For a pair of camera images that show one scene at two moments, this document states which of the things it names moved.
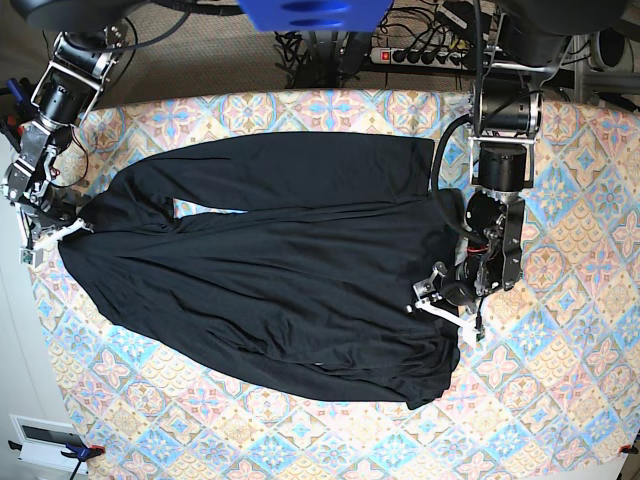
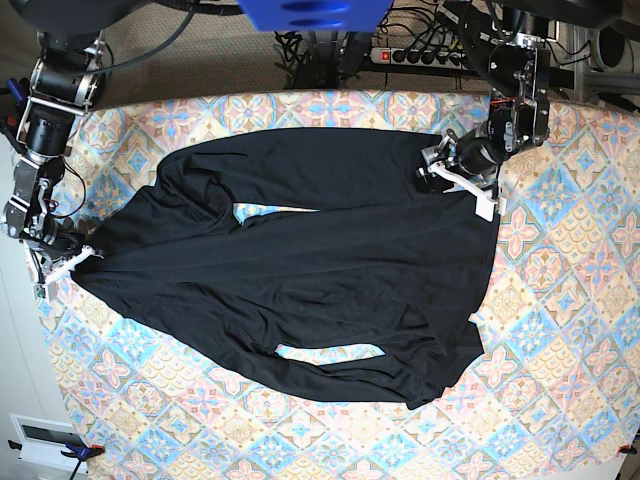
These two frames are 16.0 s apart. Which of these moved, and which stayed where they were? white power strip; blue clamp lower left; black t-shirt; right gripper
Moved: right gripper
Stayed: blue clamp lower left; black t-shirt; white power strip
